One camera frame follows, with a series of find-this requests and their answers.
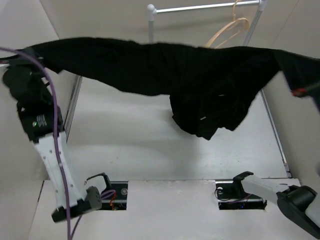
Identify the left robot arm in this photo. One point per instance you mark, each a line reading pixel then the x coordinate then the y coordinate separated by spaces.
pixel 41 119

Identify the white clothes rack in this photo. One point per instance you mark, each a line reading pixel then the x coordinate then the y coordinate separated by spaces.
pixel 194 22

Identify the beige plastic hanger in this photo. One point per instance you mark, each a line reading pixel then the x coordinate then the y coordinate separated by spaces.
pixel 236 27

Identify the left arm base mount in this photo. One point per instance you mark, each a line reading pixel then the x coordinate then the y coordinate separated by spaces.
pixel 118 200

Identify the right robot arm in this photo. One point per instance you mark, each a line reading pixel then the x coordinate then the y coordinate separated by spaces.
pixel 299 204

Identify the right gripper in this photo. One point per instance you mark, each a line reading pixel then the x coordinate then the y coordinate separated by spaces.
pixel 307 91

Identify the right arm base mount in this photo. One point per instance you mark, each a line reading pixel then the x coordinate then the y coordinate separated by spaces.
pixel 229 199

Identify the black trousers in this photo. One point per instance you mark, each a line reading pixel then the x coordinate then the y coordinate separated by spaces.
pixel 207 88

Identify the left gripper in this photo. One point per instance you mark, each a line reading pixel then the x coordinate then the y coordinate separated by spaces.
pixel 35 55

